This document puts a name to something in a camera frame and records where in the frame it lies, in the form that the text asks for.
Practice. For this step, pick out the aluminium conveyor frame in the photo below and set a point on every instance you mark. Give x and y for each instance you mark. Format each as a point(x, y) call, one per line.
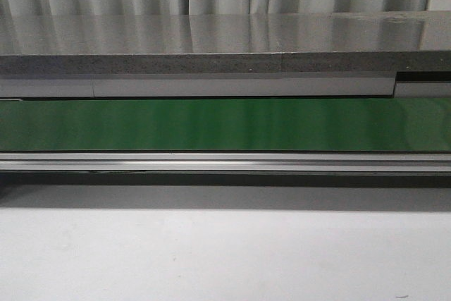
point(245, 163)

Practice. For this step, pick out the green conveyor belt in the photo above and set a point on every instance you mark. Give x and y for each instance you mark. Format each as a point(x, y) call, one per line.
point(229, 125)

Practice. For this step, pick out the grey stone counter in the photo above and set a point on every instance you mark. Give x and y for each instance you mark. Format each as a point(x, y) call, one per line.
point(385, 54)

